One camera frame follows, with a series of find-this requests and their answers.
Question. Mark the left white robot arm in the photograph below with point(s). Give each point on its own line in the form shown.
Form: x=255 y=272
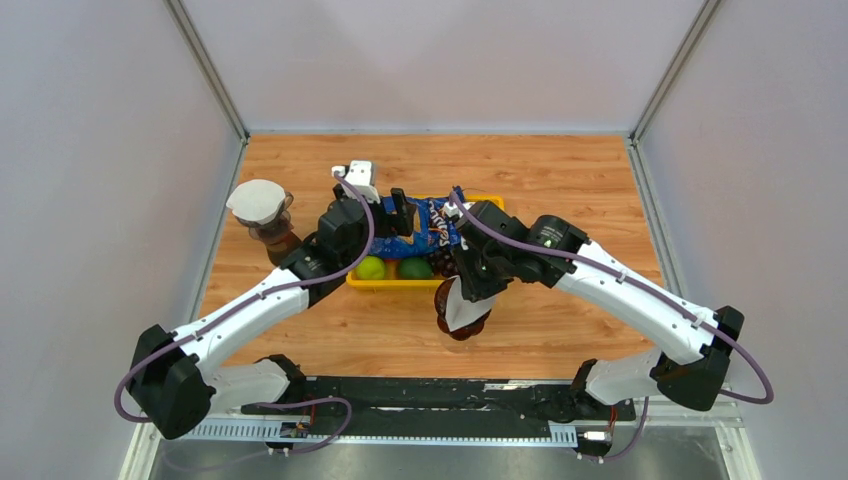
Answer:
x=177 y=378

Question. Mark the brown glass cup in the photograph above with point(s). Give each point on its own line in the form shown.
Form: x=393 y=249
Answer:
x=278 y=247

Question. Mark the dark grape bunch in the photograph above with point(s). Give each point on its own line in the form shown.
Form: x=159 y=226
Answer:
x=442 y=262

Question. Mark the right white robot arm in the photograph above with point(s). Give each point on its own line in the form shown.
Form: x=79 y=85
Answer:
x=692 y=344

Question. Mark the clear glass beaker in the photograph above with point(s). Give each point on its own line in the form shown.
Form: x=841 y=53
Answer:
x=459 y=347

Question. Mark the white coffee filter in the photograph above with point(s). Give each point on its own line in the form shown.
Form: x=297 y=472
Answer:
x=240 y=199
x=460 y=312

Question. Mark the brown coffee dripper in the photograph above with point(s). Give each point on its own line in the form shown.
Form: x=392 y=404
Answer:
x=440 y=299

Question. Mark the yellow-green lime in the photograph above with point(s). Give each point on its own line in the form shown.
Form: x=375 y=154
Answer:
x=371 y=268

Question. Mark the yellow plastic tray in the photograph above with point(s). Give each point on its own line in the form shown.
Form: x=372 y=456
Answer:
x=397 y=281

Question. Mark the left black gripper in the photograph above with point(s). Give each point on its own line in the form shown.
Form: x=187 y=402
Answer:
x=395 y=224

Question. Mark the dark green lime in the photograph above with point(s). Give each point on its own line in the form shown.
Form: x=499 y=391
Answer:
x=414 y=268

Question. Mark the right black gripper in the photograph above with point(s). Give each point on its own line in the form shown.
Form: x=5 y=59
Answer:
x=472 y=288

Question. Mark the blue chips bag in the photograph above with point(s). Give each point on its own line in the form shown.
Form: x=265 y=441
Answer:
x=431 y=231

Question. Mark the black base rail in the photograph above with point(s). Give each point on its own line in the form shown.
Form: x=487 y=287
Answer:
x=442 y=407

